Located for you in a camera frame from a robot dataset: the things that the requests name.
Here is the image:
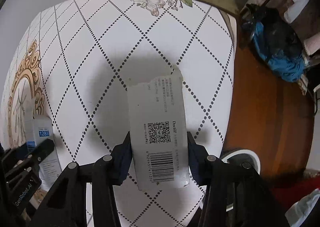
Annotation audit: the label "white blue medicine box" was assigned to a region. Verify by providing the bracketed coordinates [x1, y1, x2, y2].
[25, 115, 62, 191]

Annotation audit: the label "beige doormat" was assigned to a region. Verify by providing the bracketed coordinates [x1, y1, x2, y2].
[197, 0, 240, 16]

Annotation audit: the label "white barcode medicine box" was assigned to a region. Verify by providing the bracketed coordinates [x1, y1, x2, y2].
[127, 66, 189, 191]

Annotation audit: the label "hanging light clothes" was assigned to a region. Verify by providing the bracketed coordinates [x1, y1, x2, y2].
[284, 0, 319, 56]

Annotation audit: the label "white round trash bin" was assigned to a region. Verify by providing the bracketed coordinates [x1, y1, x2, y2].
[220, 149, 261, 174]

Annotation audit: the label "red blanket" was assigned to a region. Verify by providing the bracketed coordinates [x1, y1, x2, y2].
[270, 170, 319, 210]

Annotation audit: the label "white diamond pattern tablecloth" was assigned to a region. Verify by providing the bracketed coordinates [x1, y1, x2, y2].
[0, 0, 238, 227]

